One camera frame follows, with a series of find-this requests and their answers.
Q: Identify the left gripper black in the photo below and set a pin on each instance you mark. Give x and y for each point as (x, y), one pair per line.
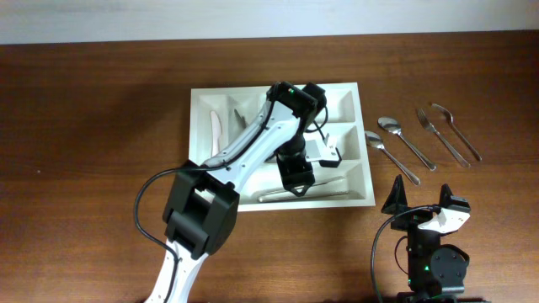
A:
(296, 172)

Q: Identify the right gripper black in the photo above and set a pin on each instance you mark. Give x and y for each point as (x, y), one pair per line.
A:
(392, 205)

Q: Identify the metal chopstick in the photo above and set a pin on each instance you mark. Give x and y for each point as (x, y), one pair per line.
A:
(287, 196)
(320, 183)

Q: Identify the metal tablespoon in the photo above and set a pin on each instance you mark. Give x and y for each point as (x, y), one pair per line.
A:
(375, 141)

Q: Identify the metal tablespoon farther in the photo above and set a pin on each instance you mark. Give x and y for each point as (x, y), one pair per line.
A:
(392, 126)

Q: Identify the small metal teaspoon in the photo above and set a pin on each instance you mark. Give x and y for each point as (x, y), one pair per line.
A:
(240, 119)

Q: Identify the pink plastic knife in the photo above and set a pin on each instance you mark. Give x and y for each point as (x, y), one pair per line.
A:
(215, 132)

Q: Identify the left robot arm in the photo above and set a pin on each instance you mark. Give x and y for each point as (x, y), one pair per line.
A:
(202, 206)

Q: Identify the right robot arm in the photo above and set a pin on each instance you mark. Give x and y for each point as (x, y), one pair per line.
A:
(436, 271)

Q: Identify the metal fork inner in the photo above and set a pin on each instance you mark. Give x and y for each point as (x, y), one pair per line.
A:
(427, 125)

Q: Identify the metal fork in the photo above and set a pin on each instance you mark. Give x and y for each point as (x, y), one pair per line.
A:
(427, 125)
(450, 119)

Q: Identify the metal fork outer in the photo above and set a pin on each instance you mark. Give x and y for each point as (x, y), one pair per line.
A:
(450, 119)

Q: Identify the white plastic cutlery tray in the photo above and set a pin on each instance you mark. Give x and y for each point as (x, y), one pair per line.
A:
(342, 118)

